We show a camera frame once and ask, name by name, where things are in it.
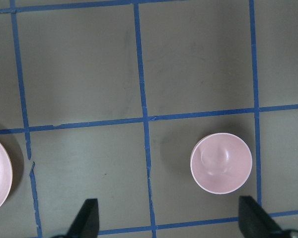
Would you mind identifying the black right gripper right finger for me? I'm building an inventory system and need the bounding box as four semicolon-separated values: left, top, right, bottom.
238;196;283;238

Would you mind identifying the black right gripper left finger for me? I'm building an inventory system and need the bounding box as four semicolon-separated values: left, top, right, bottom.
67;198;100;238

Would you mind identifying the small pink bowl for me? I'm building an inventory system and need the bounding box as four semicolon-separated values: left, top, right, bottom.
190;132;253;194

